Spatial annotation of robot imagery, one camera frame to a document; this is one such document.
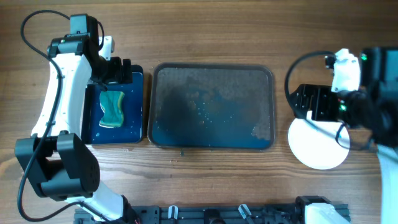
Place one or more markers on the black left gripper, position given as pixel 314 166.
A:
pixel 117 66

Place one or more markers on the green yellow sponge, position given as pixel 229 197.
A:
pixel 111 105

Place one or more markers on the white plate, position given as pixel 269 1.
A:
pixel 324 147

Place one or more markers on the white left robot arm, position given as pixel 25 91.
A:
pixel 56 162

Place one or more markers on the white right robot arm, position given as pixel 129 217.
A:
pixel 363 95

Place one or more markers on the black water tray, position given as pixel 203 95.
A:
pixel 132 107

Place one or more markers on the grey metal tray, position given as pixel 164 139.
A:
pixel 212 105

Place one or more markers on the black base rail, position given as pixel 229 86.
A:
pixel 273 213

